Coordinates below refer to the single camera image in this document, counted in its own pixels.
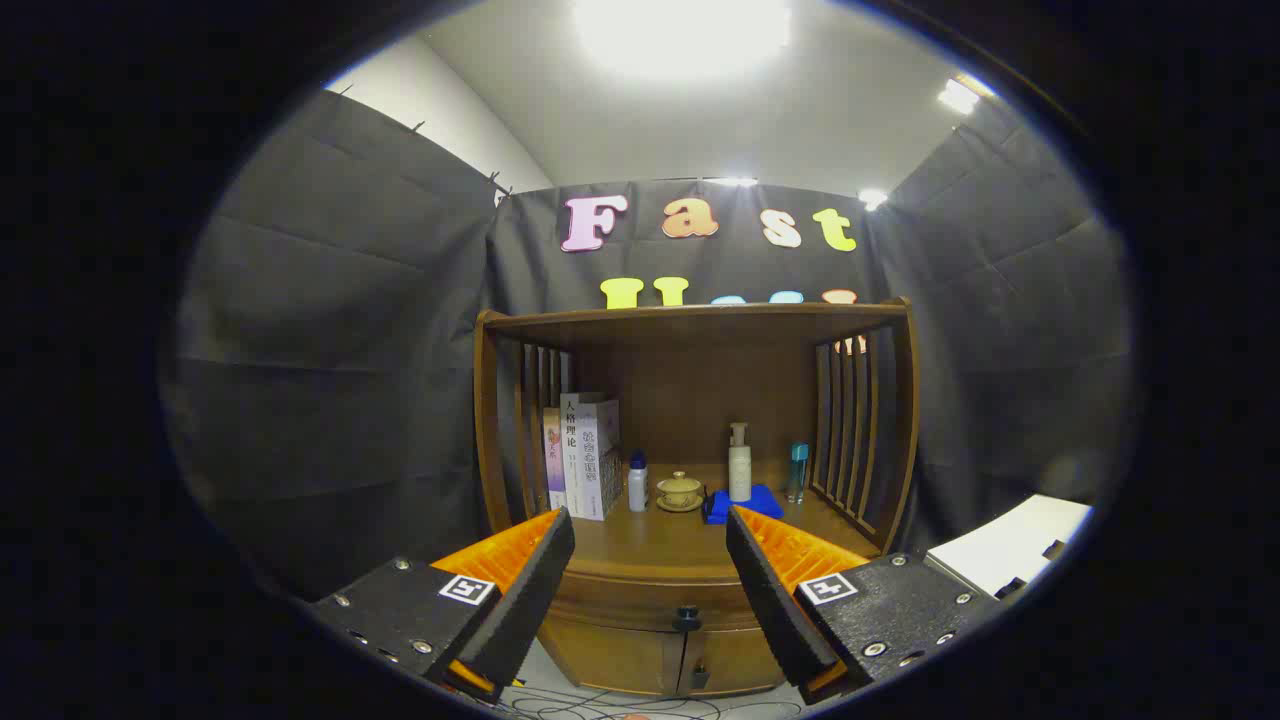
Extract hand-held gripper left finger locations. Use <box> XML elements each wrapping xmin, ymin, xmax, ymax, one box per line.
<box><xmin>308</xmin><ymin>506</ymin><xmax>577</xmax><ymax>701</ymax></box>

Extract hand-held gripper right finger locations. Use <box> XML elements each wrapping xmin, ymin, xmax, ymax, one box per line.
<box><xmin>725</xmin><ymin>504</ymin><xmax>1003</xmax><ymax>705</ymax></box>

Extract brown wooden drawer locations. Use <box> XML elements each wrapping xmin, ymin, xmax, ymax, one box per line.
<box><xmin>548</xmin><ymin>572</ymin><xmax>773</xmax><ymax>635</ymax></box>

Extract wooden countertop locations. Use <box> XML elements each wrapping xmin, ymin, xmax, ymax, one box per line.
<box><xmin>556</xmin><ymin>462</ymin><xmax>885</xmax><ymax>583</ymax></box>

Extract brown wooden cabinet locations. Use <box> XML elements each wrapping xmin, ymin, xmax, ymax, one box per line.
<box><xmin>472</xmin><ymin>297</ymin><xmax>921</xmax><ymax>699</ymax></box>

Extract white filing cabinet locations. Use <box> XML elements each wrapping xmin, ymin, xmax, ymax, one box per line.
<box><xmin>925</xmin><ymin>493</ymin><xmax>1094</xmax><ymax>601</ymax></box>

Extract blue cloth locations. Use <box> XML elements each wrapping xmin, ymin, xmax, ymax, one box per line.
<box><xmin>702</xmin><ymin>484</ymin><xmax>786</xmax><ymax>526</ymax></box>

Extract white pump bottle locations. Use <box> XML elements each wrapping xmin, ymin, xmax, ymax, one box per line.
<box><xmin>727</xmin><ymin>422</ymin><xmax>753</xmax><ymax>504</ymax></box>

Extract yellow lidded ceramic teacup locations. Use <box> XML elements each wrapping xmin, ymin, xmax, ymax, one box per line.
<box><xmin>655</xmin><ymin>470</ymin><xmax>706</xmax><ymax>514</ymax></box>

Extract pink purple book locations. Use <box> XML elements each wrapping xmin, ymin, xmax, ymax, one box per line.
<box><xmin>543</xmin><ymin>407</ymin><xmax>568</xmax><ymax>511</ymax></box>

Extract thin white book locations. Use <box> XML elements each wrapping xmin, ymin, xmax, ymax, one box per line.
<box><xmin>559</xmin><ymin>392</ymin><xmax>606</xmax><ymax>516</ymax></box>

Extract large ceiling light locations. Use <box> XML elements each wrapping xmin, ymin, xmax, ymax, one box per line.
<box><xmin>570</xmin><ymin>0</ymin><xmax>793</xmax><ymax>83</ymax></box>

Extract black floor cables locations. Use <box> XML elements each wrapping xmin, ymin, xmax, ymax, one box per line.
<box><xmin>495</xmin><ymin>680</ymin><xmax>806</xmax><ymax>720</ymax></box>

